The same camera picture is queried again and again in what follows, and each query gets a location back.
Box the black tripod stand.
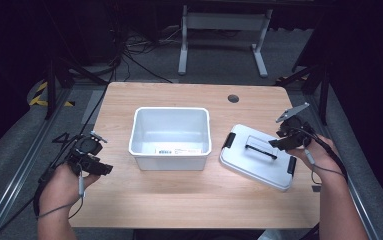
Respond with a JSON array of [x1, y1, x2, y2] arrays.
[[274, 62, 332, 127], [44, 55, 109, 122]]

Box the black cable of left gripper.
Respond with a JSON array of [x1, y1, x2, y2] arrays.
[[32, 134, 84, 218]]

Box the bundle of black floor cables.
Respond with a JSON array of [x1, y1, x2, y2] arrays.
[[110, 19, 183, 84]]

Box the grey cable of right gripper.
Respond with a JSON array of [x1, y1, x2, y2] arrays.
[[302, 139, 347, 185]]

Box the white bin lid black handle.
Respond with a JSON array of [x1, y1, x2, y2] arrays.
[[218, 123, 298, 193]]

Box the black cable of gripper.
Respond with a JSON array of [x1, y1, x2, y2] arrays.
[[32, 134, 84, 218], [295, 127, 349, 184]]

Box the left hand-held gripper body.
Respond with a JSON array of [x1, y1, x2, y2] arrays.
[[66, 130, 109, 168]]

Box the yellow black floor tape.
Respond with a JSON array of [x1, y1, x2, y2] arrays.
[[28, 81, 76, 108]]

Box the grey metal floor rail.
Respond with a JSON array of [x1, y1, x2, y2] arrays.
[[0, 87, 75, 240], [307, 94, 382, 240]]

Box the grey metal stand frame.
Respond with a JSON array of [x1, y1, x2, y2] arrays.
[[177, 4, 274, 79]]

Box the person's left hand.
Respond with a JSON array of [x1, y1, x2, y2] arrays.
[[38, 162, 101, 216]]

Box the grey cable of left gripper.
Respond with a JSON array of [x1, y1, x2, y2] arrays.
[[36, 164, 87, 221]]

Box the grey cable of gripper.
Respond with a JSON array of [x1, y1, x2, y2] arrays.
[[302, 139, 347, 185], [36, 164, 87, 221]]

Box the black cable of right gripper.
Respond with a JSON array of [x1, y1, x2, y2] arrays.
[[295, 127, 349, 184]]

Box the white plastic storage bin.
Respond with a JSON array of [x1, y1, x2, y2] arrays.
[[128, 106, 213, 172]]

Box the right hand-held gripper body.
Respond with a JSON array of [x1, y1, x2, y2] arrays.
[[275, 102, 314, 148]]

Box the person's right hand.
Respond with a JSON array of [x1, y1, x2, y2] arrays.
[[286, 133, 344, 184]]

